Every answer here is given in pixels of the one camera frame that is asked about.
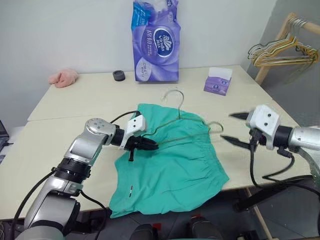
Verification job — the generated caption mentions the yellow wire hanger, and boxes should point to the yellow wire hanger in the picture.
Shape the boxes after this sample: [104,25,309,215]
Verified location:
[251,34,320,68]

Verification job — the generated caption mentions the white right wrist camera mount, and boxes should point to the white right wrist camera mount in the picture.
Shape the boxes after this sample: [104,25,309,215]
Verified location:
[245,104,281,151]

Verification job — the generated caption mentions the dark laptop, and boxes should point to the dark laptop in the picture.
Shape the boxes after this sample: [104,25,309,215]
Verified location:
[0,119,11,154]

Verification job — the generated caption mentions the dark rounded shape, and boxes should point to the dark rounded shape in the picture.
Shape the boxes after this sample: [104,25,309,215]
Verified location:
[187,215,224,240]
[130,223,164,240]

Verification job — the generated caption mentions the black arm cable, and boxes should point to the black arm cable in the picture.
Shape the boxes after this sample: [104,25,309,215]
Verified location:
[249,146,316,188]
[109,110,141,125]

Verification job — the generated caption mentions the small purple tissue pack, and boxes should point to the small purple tissue pack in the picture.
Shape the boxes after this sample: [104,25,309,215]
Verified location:
[203,66,233,97]

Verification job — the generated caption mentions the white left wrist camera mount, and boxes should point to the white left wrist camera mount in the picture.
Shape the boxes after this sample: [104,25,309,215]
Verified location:
[121,115,147,150]

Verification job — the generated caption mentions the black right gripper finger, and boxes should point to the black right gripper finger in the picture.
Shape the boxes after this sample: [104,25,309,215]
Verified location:
[220,135,252,151]
[229,111,250,121]

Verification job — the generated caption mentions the black tape roll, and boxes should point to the black tape roll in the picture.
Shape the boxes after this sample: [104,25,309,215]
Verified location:
[112,70,126,83]

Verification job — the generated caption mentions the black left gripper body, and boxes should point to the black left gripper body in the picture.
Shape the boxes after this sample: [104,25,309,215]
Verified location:
[124,136,143,162]

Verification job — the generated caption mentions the purple tissue multipack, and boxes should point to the purple tissue multipack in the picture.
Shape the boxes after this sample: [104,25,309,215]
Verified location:
[129,0,182,83]

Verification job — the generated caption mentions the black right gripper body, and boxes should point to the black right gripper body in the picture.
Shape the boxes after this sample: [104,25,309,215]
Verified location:
[248,127,268,152]

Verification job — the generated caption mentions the silver wire hanger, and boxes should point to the silver wire hanger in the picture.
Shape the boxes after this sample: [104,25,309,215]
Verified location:
[247,17,311,61]

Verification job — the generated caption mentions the wire clothes hanger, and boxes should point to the wire clothes hanger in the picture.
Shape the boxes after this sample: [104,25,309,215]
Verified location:
[152,89,224,147]

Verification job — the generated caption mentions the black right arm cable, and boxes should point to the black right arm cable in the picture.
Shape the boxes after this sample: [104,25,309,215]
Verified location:
[249,146,316,188]

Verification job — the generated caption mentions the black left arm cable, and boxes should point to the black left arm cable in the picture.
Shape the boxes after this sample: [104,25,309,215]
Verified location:
[109,110,141,125]

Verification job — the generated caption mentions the black stand leg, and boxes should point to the black stand leg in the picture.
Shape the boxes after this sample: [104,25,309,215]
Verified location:
[232,174,320,214]

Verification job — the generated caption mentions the wooden table leg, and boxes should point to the wooden table leg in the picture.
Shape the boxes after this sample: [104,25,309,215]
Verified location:
[244,187,274,240]

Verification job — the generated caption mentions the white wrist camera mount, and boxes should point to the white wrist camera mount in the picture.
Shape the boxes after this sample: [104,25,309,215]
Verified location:
[121,115,147,150]
[245,104,281,151]

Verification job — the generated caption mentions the green shorts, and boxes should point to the green shorts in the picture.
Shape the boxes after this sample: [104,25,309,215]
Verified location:
[109,103,231,220]

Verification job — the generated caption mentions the hangers on wooden rack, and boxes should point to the hangers on wooden rack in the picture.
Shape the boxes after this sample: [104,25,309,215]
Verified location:
[254,12,320,86]

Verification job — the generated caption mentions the pink cloth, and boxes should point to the pink cloth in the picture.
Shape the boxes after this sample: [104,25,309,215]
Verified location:
[48,67,79,89]

